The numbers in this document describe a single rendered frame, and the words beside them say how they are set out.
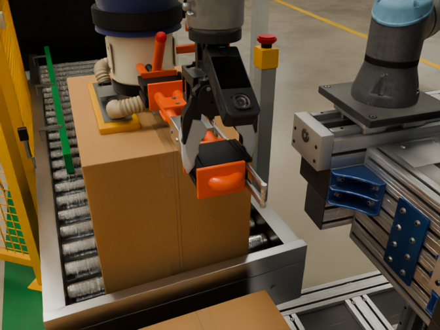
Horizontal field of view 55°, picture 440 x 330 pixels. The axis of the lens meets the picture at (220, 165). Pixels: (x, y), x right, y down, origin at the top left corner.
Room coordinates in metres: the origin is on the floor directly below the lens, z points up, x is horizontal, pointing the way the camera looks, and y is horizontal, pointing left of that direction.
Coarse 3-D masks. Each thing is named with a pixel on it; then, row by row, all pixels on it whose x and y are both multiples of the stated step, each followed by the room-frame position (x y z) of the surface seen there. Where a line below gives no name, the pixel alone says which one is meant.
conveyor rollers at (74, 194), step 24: (72, 72) 2.62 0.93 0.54; (48, 96) 2.22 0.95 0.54; (48, 120) 1.89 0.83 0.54; (72, 120) 1.92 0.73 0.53; (72, 144) 1.66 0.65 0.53; (72, 192) 1.31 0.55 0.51; (72, 216) 1.14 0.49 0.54; (264, 240) 1.01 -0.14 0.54; (72, 264) 0.90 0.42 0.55; (96, 264) 0.91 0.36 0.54; (72, 288) 0.81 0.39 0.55; (96, 288) 0.82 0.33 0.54
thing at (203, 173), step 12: (204, 144) 0.59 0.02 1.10; (216, 144) 0.59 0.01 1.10; (228, 144) 0.59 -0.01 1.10; (204, 156) 0.55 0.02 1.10; (216, 156) 0.55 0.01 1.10; (228, 156) 0.55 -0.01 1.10; (240, 156) 0.55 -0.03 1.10; (204, 168) 0.52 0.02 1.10; (216, 168) 0.52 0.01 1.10; (228, 168) 0.53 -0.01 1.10; (240, 168) 0.53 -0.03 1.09; (192, 180) 0.56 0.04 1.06; (204, 180) 0.51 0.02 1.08; (204, 192) 0.51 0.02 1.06; (216, 192) 0.52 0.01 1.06; (228, 192) 0.53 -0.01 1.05
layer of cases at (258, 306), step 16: (224, 304) 0.76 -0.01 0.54; (240, 304) 0.76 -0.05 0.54; (256, 304) 0.76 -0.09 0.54; (272, 304) 0.76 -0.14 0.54; (176, 320) 0.71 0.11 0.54; (192, 320) 0.71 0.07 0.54; (208, 320) 0.71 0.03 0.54; (224, 320) 0.71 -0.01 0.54; (240, 320) 0.71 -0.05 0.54; (256, 320) 0.71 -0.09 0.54; (272, 320) 0.71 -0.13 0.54
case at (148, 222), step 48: (96, 144) 0.87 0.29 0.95; (144, 144) 0.88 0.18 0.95; (240, 144) 0.90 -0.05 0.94; (96, 192) 0.78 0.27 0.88; (144, 192) 0.82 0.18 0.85; (192, 192) 0.86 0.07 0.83; (240, 192) 0.90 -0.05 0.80; (96, 240) 0.78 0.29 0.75; (144, 240) 0.81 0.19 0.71; (192, 240) 0.86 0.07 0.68; (240, 240) 0.90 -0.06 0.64
